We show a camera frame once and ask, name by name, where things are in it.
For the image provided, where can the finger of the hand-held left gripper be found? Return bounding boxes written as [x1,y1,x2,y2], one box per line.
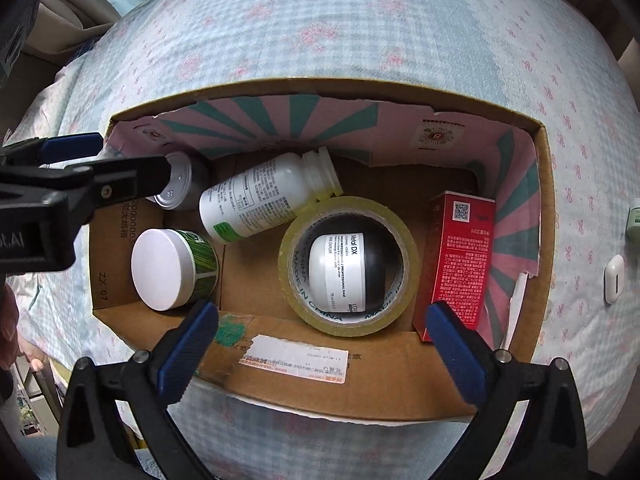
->
[0,132,104,167]
[64,155,174,212]

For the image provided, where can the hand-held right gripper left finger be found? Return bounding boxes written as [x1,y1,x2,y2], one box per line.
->
[57,300,220,480]

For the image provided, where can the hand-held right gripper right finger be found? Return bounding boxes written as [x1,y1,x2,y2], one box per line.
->
[425,301,589,480]

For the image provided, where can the small silver lid can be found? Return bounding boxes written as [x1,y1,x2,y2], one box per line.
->
[146,152,211,211]

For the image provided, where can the green jar white lid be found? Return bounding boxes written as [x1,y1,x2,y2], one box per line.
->
[130,228,221,312]

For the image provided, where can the red carton box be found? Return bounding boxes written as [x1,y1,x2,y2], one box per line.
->
[413,190,497,344]

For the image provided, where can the cardboard box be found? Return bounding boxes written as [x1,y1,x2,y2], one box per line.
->
[90,77,557,424]

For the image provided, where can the white plastic bottle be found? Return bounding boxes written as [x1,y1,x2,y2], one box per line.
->
[198,146,345,245]

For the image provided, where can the yellow tape roll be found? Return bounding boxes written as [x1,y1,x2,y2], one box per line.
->
[277,195,421,337]

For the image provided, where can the black white jar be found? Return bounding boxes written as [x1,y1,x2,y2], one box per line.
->
[306,220,389,314]

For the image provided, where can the white earbuds case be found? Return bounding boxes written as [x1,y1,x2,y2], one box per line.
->
[603,254,626,305]

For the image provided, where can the small white green container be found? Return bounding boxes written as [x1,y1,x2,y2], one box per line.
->
[625,198,640,241]

